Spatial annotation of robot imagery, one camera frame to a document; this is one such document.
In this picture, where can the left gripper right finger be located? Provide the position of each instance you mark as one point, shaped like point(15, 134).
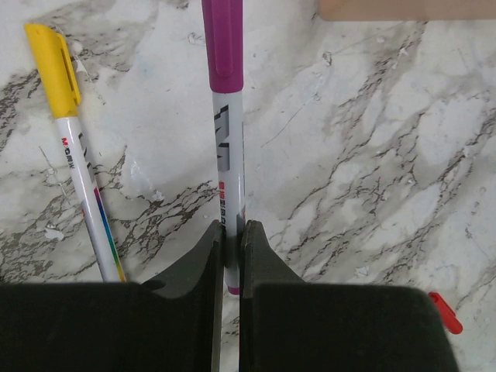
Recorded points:
point(287, 324)

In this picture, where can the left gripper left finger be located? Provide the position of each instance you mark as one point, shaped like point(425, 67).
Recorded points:
point(171, 322)

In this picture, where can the yellow pen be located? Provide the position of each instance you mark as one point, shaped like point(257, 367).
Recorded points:
point(88, 195)

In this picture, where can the purple pen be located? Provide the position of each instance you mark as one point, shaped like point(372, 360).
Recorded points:
point(228, 122)

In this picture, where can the purple pen cap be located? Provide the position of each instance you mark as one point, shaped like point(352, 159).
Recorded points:
point(223, 24)

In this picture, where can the yellow pen cap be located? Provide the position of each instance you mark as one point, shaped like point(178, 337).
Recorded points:
point(56, 71)

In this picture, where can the red pen cap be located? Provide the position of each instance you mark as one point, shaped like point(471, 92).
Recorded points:
point(447, 315)

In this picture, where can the orange desk organizer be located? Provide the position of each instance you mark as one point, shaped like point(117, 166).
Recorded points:
point(405, 10)

